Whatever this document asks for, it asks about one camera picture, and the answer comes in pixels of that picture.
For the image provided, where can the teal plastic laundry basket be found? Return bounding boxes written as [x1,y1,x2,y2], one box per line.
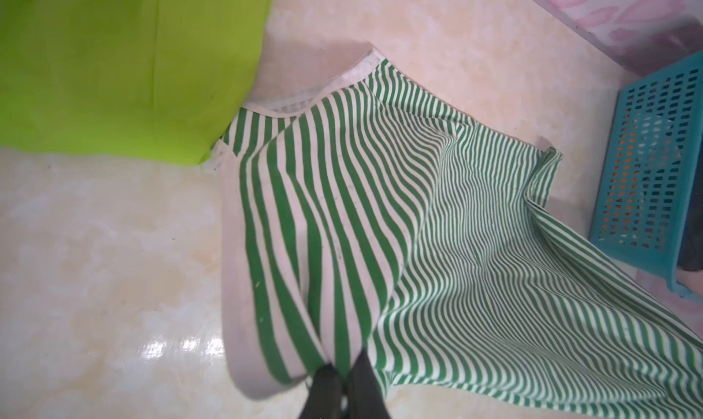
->
[589,53,702,303]

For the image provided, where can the lime green shorts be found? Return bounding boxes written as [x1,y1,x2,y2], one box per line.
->
[1,0,273,166]

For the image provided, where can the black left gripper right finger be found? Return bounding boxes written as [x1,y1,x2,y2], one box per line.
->
[345,349,391,419]

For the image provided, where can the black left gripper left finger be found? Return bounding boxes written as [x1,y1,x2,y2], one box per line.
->
[298,364,343,419]

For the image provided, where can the green white striped shirt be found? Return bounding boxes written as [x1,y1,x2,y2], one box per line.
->
[213,50,702,418]

